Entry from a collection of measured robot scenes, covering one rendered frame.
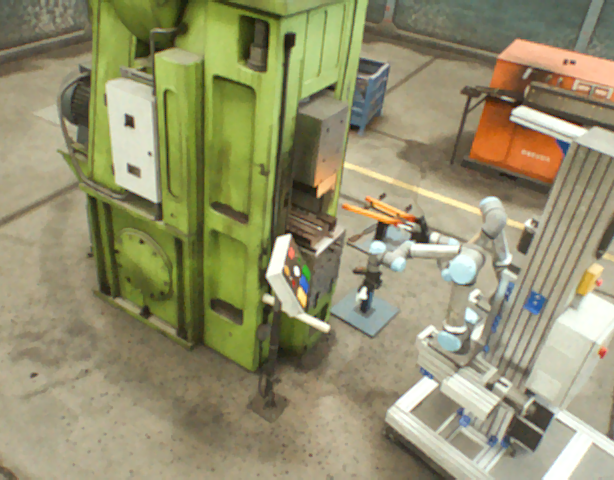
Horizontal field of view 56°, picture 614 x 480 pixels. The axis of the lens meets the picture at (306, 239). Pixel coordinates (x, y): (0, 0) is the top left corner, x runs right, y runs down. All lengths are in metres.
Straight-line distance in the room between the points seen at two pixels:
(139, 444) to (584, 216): 2.64
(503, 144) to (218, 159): 4.14
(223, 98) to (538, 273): 1.78
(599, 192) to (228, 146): 1.81
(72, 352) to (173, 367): 0.68
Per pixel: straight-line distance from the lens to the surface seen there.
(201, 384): 3.89
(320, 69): 3.16
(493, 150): 6.80
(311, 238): 3.45
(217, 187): 3.34
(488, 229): 3.20
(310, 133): 3.08
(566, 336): 2.97
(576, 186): 2.70
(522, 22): 10.58
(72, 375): 4.05
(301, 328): 3.86
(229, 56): 2.93
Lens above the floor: 2.96
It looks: 35 degrees down
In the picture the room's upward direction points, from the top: 7 degrees clockwise
